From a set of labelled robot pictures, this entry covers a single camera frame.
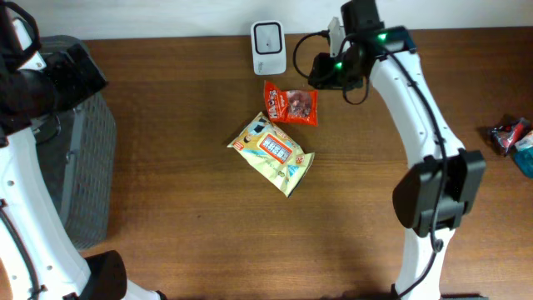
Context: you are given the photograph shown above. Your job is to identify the yellow snack bag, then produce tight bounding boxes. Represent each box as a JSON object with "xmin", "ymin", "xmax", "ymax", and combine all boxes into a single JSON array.
[{"xmin": 227, "ymin": 112, "xmax": 315, "ymax": 198}]

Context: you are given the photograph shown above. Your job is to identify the red snack packet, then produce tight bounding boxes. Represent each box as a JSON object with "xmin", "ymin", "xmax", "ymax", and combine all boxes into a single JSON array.
[{"xmin": 263, "ymin": 81, "xmax": 318, "ymax": 127}]

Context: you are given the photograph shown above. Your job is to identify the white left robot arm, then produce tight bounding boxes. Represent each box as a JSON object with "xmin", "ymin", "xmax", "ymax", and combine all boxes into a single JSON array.
[{"xmin": 1, "ymin": 1, "xmax": 165, "ymax": 299}]

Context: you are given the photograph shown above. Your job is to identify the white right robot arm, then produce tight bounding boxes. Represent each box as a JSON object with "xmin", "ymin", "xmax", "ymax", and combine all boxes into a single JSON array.
[{"xmin": 306, "ymin": 0, "xmax": 486, "ymax": 300}]

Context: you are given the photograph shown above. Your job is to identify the grey plastic lattice basket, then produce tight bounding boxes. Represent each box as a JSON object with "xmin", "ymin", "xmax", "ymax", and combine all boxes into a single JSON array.
[{"xmin": 31, "ymin": 35, "xmax": 117, "ymax": 251}]

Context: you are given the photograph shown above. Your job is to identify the black snack packet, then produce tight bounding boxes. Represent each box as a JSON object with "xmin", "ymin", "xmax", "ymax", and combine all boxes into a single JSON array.
[{"xmin": 488, "ymin": 117, "xmax": 531, "ymax": 156}]

